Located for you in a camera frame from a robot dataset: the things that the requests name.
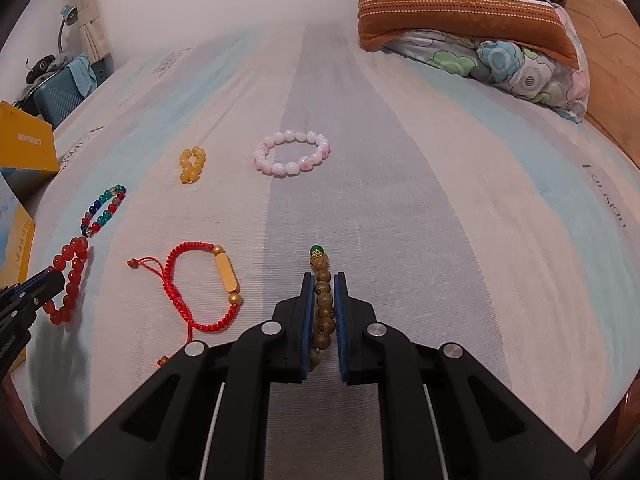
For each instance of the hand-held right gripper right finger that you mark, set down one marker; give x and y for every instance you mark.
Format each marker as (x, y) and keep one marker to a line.
(343, 330)

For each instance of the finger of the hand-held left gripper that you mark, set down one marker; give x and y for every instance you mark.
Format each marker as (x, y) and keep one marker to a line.
(12, 330)
(47, 282)

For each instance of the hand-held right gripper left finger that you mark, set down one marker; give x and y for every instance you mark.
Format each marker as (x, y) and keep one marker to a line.
(306, 330)

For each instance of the yellow and white cardboard box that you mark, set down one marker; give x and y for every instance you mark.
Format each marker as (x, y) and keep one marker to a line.
(25, 145)

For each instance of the striped pastel bed sheet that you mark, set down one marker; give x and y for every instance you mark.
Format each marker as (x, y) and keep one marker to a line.
(400, 185)

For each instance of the teal suitcase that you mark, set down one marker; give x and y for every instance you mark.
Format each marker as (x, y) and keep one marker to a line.
(60, 95)

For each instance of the light blue cloth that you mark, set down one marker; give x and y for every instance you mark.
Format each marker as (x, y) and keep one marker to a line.
(80, 72)

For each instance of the black device on suitcase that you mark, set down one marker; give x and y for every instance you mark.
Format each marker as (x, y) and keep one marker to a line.
(42, 66)

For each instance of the beige curtain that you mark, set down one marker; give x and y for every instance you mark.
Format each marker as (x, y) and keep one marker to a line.
(95, 35)

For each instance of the blue desk lamp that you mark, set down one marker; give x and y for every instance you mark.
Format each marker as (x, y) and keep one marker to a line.
(70, 14)

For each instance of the floral quilt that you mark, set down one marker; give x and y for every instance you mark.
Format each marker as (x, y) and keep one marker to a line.
(525, 75)

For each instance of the striped folded blankets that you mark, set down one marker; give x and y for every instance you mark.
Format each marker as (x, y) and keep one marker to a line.
(450, 15)

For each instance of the wooden headboard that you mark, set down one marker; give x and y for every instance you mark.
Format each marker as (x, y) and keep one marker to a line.
(610, 60)

